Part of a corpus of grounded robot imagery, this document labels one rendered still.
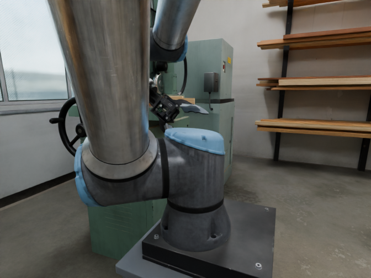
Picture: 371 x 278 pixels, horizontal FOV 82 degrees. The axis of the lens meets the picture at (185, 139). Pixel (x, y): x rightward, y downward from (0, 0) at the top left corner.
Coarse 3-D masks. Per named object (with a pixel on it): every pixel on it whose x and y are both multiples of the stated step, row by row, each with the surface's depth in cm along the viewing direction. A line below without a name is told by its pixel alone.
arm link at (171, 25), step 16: (160, 0) 43; (176, 0) 40; (192, 0) 40; (160, 16) 47; (176, 16) 44; (192, 16) 46; (160, 32) 52; (176, 32) 50; (160, 48) 58; (176, 48) 57
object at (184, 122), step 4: (184, 116) 152; (188, 116) 152; (176, 120) 131; (180, 120) 136; (184, 120) 144; (188, 120) 151; (168, 124) 120; (172, 124) 125; (176, 124) 131; (180, 124) 137; (184, 124) 145; (188, 124) 152; (152, 128) 103; (156, 128) 107; (160, 128) 111; (152, 132) 103; (156, 132) 107; (160, 132) 111; (156, 136) 107; (160, 136) 111; (164, 136) 116
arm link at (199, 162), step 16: (176, 128) 57; (192, 128) 59; (160, 144) 49; (176, 144) 48; (192, 144) 47; (208, 144) 47; (176, 160) 47; (192, 160) 47; (208, 160) 48; (176, 176) 47; (192, 176) 47; (208, 176) 49; (176, 192) 48; (192, 192) 49; (208, 192) 49
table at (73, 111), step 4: (72, 108) 114; (76, 108) 114; (180, 108) 109; (68, 112) 116; (72, 112) 115; (76, 112) 114; (180, 112) 109; (76, 116) 115; (152, 116) 99; (156, 116) 98; (180, 116) 110; (156, 120) 99
